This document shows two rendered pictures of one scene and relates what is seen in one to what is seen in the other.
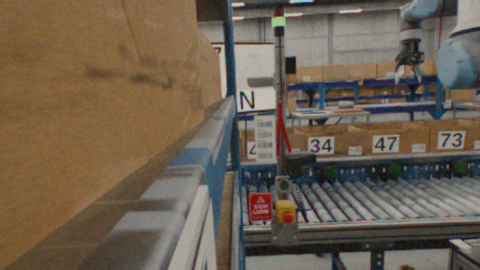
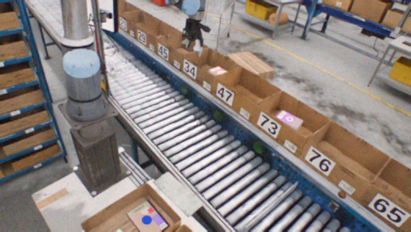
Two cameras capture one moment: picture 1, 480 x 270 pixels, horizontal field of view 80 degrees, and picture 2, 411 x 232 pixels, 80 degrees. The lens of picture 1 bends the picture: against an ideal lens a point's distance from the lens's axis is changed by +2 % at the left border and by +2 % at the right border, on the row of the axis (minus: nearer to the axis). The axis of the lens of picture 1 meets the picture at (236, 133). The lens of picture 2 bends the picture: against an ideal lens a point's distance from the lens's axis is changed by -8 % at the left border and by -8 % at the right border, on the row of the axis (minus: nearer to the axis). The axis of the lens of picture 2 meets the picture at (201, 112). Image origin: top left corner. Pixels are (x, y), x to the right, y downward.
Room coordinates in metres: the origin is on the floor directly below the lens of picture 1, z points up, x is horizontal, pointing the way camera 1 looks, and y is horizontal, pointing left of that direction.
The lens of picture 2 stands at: (0.52, -1.94, 2.01)
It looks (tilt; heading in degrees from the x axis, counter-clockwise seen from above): 38 degrees down; 45
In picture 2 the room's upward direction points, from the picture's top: 7 degrees clockwise
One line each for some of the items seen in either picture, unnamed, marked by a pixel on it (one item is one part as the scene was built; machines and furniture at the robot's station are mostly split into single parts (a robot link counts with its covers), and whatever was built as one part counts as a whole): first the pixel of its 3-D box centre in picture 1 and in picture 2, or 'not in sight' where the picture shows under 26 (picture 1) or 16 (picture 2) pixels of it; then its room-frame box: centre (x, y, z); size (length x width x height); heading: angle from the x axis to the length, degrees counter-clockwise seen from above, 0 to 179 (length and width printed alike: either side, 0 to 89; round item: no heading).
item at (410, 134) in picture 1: (385, 138); (246, 92); (1.88, -1.01, 0.96); 0.39 x 0.29 x 0.17; 89
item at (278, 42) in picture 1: (281, 146); (100, 54); (1.16, -0.19, 1.11); 0.12 x 0.05 x 0.88; 89
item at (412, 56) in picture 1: (411, 52); (193, 29); (1.44, -0.88, 1.48); 0.09 x 0.08 x 0.12; 1
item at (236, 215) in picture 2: not in sight; (257, 199); (1.42, -1.57, 0.72); 0.52 x 0.05 x 0.05; 179
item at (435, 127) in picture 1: (444, 135); (290, 122); (1.87, -1.40, 0.96); 0.39 x 0.29 x 0.17; 89
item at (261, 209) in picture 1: (267, 206); not in sight; (1.14, -0.12, 0.85); 0.16 x 0.01 x 0.13; 89
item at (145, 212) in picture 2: not in sight; (147, 219); (0.84, -1.32, 0.76); 0.19 x 0.14 x 0.02; 92
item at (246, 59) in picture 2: not in sight; (249, 65); (3.69, 0.29, 0.06); 0.69 x 0.47 x 0.13; 78
